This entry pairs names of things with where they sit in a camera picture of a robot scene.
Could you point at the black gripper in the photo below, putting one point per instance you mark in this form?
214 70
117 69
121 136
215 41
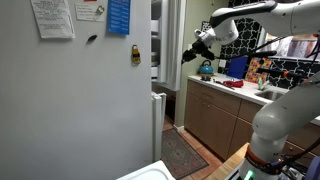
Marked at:
204 51

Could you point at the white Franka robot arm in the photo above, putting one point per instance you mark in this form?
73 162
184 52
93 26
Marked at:
283 113

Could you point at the white refrigerator body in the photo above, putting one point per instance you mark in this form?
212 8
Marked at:
66 100

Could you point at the blue kettle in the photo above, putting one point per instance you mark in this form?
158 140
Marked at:
206 68

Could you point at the dark trivet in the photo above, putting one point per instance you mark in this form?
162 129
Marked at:
206 78

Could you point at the yellow bottle-shaped magnet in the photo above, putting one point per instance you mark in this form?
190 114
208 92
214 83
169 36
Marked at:
135 56

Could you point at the blue cutting board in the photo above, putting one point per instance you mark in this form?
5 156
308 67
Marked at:
237 67

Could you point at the red cloth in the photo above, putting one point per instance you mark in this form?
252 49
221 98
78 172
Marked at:
235 83

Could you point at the wooden kitchen cabinets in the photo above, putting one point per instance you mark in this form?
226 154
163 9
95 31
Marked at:
213 120

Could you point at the dark wooden furniture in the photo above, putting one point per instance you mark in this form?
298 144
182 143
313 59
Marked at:
246 91

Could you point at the colorful patterned board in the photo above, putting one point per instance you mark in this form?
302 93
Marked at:
256 71

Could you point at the green soap bottle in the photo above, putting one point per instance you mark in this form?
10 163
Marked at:
261 84

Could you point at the blue paper card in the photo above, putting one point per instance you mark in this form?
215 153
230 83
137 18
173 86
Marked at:
119 16

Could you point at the steel kitchen sink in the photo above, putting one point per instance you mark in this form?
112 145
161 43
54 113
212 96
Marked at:
270 95

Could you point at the small black magnet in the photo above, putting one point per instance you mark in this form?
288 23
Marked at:
92 38

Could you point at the patterned oriental rug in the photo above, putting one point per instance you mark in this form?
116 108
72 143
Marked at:
181 155

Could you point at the metal clip magnet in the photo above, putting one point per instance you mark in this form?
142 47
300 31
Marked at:
100 9

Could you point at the small white paper note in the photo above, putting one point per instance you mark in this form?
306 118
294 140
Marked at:
87 14

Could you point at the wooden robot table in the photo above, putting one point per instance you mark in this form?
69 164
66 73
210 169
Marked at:
230 160

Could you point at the white electric stove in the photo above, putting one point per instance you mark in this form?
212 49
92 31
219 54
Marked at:
150 173

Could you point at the large white paper note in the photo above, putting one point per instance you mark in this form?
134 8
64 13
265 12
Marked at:
53 18

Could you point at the dark blue fabric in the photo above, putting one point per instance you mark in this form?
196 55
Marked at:
314 170

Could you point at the white wall switch plate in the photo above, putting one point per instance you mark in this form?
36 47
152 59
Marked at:
190 46

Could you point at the white wall outlet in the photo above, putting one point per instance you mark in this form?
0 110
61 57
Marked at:
222 63

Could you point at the black stereo camera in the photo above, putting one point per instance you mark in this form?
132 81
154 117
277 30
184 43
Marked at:
263 54

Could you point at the black camera stand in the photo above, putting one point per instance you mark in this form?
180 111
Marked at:
283 73

